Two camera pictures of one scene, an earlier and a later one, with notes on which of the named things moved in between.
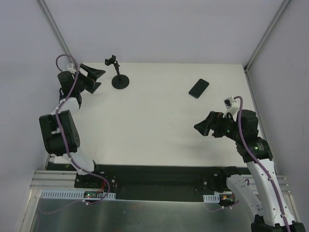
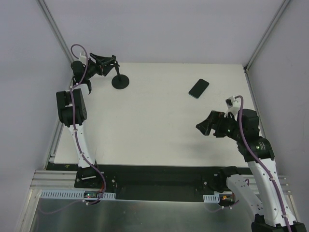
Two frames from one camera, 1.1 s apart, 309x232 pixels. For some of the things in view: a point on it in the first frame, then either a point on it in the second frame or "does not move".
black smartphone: x=199 y=88 does not move
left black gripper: x=85 y=79 -> x=102 y=66
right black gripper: x=215 y=124 does not move
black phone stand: x=119 y=81 does not move
